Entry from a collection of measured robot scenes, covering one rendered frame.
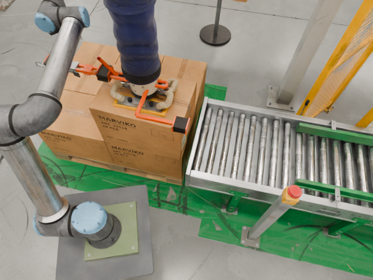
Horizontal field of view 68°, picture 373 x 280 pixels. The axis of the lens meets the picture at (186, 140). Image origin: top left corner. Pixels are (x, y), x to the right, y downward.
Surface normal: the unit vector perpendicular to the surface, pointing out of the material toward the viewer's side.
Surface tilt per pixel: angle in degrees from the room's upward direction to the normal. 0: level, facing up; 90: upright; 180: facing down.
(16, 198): 0
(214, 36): 0
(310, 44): 92
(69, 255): 0
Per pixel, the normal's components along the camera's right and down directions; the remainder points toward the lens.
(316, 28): -0.22, 0.83
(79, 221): 0.04, -0.54
